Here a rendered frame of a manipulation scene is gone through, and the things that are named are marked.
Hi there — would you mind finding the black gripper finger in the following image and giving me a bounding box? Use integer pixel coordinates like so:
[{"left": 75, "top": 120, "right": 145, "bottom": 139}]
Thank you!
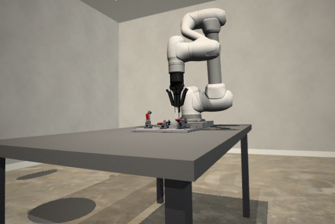
[
  {"left": 166, "top": 86, "right": 177, "bottom": 119},
  {"left": 176, "top": 86, "right": 188, "bottom": 119}
]

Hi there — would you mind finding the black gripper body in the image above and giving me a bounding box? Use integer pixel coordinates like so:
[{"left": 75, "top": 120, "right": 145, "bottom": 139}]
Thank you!
[{"left": 170, "top": 73, "right": 184, "bottom": 93}]

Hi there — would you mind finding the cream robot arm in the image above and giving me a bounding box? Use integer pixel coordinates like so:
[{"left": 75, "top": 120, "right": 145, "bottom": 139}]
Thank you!
[{"left": 167, "top": 8, "right": 233, "bottom": 122}]

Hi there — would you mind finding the red-handled toggle clamp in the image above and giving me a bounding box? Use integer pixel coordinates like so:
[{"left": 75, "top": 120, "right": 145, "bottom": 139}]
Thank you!
[{"left": 157, "top": 120, "right": 171, "bottom": 129}]

